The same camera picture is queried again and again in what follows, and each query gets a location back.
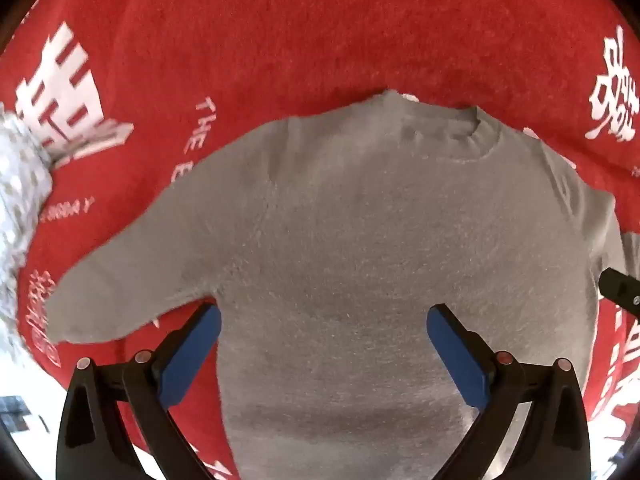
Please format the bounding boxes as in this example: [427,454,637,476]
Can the white floral bedsheet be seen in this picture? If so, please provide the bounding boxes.
[0,110,52,356]

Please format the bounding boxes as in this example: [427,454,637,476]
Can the grey knit sweater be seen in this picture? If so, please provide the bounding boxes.
[46,91,639,479]

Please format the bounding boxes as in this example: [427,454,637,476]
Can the red blanket with white print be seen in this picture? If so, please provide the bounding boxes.
[1,0,639,479]

